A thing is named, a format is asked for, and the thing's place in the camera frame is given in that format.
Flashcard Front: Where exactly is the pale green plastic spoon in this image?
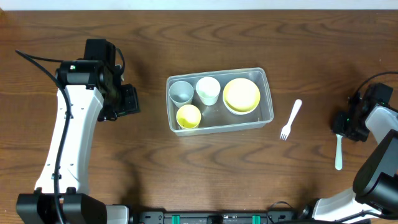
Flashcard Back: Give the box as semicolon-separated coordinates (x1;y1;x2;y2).
335;134;343;170

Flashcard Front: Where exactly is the grey plastic cup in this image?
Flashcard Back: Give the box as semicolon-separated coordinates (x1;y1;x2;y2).
169;81;194;108

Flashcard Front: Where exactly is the white plastic fork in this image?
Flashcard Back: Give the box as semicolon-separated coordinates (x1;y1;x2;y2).
280;99;302;141

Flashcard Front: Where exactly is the yellow plastic cup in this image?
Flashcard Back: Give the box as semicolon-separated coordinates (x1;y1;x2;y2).
176;105;201;129

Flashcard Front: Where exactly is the clear plastic storage container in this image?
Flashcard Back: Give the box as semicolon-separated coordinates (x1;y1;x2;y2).
166;67;274;137

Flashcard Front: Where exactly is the white plastic cup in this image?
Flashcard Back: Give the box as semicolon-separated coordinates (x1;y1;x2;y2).
195;77;221;106

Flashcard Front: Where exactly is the yellow plastic bowl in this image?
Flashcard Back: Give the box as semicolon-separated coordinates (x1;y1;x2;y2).
223;78;261;112

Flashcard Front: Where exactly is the white plastic bowl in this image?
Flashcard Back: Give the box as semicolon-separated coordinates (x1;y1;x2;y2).
223;99;258;115

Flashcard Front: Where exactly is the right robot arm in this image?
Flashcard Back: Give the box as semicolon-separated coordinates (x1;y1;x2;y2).
299;83;397;223

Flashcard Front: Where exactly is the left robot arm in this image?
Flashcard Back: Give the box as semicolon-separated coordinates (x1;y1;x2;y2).
16;39;140;223

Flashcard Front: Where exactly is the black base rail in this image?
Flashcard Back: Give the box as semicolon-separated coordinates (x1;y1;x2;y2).
128;210;297;224

